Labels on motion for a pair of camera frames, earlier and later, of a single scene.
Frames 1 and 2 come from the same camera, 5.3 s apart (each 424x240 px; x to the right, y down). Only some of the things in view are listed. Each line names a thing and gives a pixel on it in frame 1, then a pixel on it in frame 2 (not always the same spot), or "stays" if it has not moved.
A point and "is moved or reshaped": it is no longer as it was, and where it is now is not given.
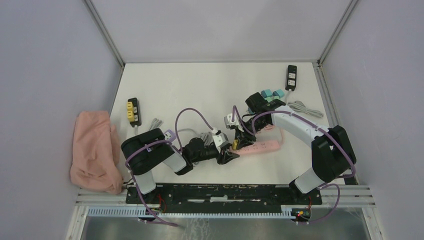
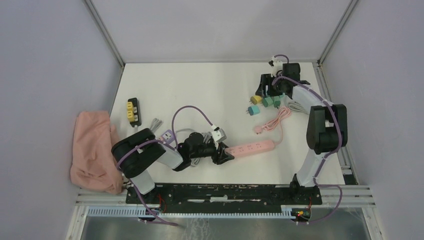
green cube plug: x=268 y=99 is moved or reshaped
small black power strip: x=137 y=116 stays
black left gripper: x=226 y=157 stays
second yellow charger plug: x=130 y=115 stays
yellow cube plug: x=235 y=144 is moved or reshaped
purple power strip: x=169 y=135 stays
